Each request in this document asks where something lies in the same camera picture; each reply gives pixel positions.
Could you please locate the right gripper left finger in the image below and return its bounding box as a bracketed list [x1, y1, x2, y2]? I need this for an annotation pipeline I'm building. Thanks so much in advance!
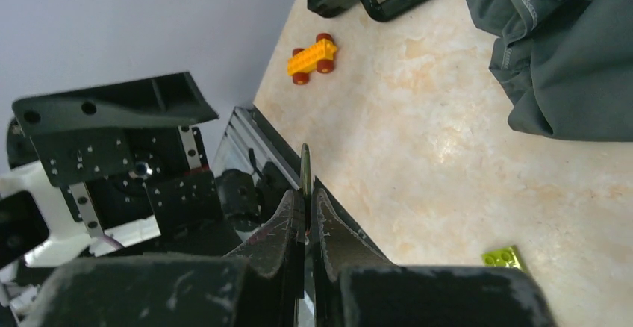
[23, 190, 304, 326]

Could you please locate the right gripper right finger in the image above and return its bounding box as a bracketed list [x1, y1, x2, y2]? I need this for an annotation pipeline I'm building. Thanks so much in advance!
[311, 189, 556, 326]

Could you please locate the round orange brooch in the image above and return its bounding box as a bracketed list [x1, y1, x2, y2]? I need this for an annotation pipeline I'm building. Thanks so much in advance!
[299, 143, 313, 236]

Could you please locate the yellow red toy car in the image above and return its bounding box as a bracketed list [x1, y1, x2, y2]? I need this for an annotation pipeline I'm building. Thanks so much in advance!
[286, 33, 338, 85]

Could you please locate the grey t-shirt garment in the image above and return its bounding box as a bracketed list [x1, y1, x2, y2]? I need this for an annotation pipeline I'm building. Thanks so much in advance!
[465, 0, 632, 142]

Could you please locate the lime green lego brick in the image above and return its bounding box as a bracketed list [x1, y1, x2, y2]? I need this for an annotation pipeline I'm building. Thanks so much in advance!
[481, 245, 527, 273]

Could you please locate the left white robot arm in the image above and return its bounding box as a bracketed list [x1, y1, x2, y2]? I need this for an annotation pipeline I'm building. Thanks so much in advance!
[1, 72, 234, 326]

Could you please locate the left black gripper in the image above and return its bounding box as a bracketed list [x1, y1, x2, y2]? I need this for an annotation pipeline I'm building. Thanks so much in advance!
[12, 72, 223, 237]

